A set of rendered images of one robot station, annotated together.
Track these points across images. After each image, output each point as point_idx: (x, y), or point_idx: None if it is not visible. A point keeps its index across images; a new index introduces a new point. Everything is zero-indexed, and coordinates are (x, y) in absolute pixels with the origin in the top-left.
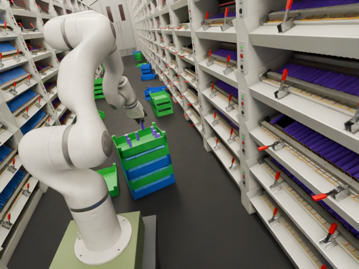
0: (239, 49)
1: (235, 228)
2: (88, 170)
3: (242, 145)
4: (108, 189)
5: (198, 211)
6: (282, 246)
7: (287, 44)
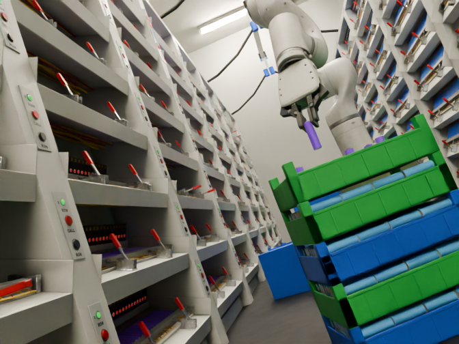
0: (137, 99)
1: (261, 326)
2: (332, 106)
3: (182, 223)
4: (329, 127)
5: (302, 325)
6: (227, 322)
7: (158, 111)
